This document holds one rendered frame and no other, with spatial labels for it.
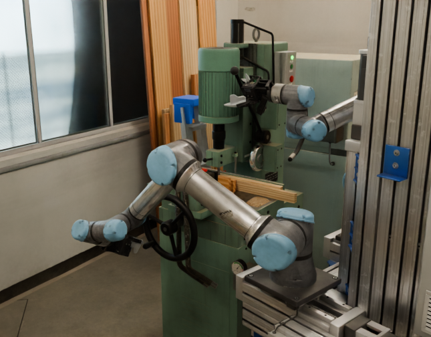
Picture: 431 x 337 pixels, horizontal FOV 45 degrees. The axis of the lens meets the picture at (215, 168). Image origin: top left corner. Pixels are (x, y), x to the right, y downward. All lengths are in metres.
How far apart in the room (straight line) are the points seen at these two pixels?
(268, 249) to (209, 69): 0.93
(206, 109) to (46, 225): 1.59
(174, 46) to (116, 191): 1.15
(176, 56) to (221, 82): 1.84
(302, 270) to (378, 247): 0.24
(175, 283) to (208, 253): 0.28
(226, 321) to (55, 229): 1.51
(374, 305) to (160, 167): 0.79
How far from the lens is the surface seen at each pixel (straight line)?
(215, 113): 2.17
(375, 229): 1.64
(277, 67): 2.39
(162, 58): 3.79
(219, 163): 2.25
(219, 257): 2.24
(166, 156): 1.55
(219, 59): 2.14
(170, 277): 2.47
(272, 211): 2.14
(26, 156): 3.22
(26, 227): 3.32
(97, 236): 1.88
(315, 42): 4.57
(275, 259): 1.49
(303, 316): 1.67
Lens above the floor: 1.62
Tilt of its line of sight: 16 degrees down
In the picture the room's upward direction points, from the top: straight up
